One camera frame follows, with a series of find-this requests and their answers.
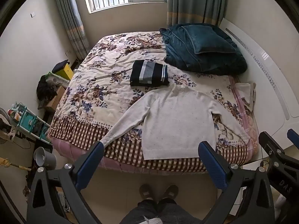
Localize person's dark trousers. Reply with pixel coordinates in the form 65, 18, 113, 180
120, 198, 202, 223

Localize floral bed blanket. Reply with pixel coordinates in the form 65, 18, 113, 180
48, 31, 258, 172

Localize teal storage rack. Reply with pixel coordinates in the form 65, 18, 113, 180
8, 102, 52, 145

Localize yellow box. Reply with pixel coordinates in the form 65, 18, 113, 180
55, 63, 74, 80

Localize grey cup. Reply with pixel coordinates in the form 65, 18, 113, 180
33, 147, 57, 170

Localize left brown slipper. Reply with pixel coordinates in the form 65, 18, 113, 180
139, 184, 155, 200

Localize white knit sweater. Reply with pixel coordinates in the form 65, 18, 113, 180
101, 84, 250, 160

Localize navy striped folded sweater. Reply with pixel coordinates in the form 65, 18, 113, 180
130, 60, 169, 87

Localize white green toy box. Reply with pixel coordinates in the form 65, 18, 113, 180
45, 72, 70, 88

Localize dark cap on box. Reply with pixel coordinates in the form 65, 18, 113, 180
52, 60, 70, 74

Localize brown slipper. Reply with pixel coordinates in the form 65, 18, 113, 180
162, 185, 179, 200
139, 184, 155, 200

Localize striped curtain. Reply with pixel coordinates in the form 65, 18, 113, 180
56, 0, 90, 61
167, 0, 227, 27

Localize dark teal plush blanket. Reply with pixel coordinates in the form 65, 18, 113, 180
160, 23, 247, 76

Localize left striped curtain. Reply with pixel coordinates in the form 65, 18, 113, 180
56, 0, 90, 61

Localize white bed headboard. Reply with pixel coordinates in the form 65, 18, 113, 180
220, 19, 298, 149

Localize cardboard box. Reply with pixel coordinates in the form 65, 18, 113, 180
45, 86, 65, 112

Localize beige folded cloth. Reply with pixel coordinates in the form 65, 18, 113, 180
235, 83, 256, 112

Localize right brown slipper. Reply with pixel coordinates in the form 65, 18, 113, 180
162, 185, 179, 200

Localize right striped curtain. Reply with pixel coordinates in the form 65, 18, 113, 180
167, 0, 227, 27

